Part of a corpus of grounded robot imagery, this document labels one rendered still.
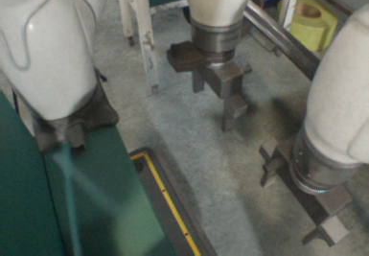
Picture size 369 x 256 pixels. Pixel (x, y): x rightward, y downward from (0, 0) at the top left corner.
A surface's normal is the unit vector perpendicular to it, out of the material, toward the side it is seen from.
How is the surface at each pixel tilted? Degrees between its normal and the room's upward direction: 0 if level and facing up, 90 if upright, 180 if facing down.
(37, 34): 70
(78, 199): 0
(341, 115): 89
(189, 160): 0
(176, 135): 0
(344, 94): 86
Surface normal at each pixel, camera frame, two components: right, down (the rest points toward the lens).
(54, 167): -0.04, -0.63
